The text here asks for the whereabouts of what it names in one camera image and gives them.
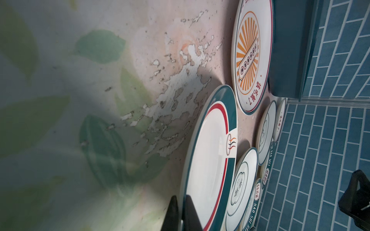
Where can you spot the red ring green rim plate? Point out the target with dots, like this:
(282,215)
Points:
(210,162)

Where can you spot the right orange sunburst plate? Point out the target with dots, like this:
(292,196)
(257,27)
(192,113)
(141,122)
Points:
(280,114)

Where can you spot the teal plastic bin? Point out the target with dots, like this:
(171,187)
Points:
(296,25)

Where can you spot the middle orange sunburst plate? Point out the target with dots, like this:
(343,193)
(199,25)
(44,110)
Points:
(251,51)

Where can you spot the white clover emblem plate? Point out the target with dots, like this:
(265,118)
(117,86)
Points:
(241,189)

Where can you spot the green rim text plate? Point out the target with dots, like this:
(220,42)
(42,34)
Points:
(252,206)
(266,167)

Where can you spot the orange sunburst plate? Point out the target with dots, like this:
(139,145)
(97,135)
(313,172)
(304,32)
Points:
(251,51)
(280,114)

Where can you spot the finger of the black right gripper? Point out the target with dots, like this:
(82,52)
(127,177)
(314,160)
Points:
(355,202)

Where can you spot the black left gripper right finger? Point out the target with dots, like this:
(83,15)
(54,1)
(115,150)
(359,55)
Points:
(190,218)

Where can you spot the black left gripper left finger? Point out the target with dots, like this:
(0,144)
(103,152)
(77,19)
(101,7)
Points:
(171,219)

